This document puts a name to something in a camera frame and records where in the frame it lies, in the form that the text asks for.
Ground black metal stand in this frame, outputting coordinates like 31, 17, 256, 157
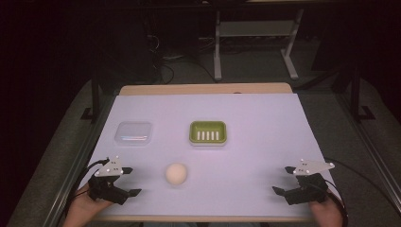
79, 71, 106, 123
330, 61, 376, 123

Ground clear plastic lid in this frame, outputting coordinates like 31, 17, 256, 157
113, 120, 154, 147

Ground aluminium rail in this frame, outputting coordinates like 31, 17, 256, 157
42, 94, 117, 227
333, 94, 401, 207

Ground person's left hand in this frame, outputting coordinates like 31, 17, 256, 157
61, 183, 113, 227

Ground person's right hand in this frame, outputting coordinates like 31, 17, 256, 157
307, 188, 345, 227

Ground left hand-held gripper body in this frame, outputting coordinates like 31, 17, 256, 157
87, 155, 131, 206

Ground white metal desk frame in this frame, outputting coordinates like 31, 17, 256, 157
213, 7, 301, 81

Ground round beige soap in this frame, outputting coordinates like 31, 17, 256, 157
165, 162, 189, 185

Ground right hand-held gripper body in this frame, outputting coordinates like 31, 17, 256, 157
284, 158, 336, 206

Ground black floor cable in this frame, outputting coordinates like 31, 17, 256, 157
147, 33, 219, 85

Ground white table mat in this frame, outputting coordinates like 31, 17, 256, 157
78, 93, 342, 219

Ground green soap dish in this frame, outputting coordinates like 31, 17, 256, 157
188, 120, 228, 147

